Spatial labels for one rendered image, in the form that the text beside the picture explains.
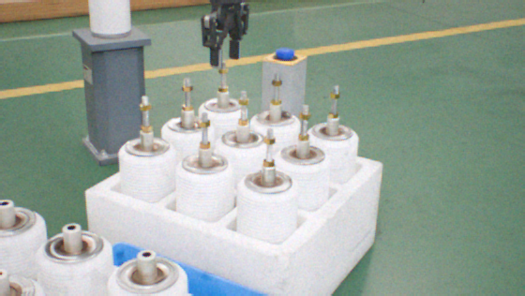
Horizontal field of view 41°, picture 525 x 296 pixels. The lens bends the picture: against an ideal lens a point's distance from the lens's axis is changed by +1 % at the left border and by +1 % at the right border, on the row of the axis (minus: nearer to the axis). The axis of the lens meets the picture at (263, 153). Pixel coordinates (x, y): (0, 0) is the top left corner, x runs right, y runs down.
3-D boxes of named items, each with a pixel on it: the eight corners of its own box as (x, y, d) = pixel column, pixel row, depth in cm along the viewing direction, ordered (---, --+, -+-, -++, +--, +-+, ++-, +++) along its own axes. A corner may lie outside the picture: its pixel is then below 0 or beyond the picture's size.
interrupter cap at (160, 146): (139, 162, 113) (138, 158, 113) (116, 146, 118) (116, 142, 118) (178, 151, 117) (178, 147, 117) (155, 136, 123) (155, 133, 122)
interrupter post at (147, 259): (133, 279, 84) (132, 256, 82) (145, 269, 86) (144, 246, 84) (149, 286, 83) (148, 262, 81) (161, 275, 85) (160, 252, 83)
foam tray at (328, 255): (92, 278, 126) (83, 190, 118) (212, 192, 157) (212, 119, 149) (281, 357, 108) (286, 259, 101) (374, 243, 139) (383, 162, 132)
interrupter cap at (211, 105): (196, 105, 137) (196, 102, 137) (227, 97, 141) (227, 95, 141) (217, 117, 132) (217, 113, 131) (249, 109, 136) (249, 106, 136)
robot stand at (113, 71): (82, 143, 178) (71, 29, 166) (136, 134, 185) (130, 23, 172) (99, 166, 167) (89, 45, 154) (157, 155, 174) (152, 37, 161)
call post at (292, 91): (257, 191, 158) (262, 60, 144) (273, 180, 163) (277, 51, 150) (285, 199, 154) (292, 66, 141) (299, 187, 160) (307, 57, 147)
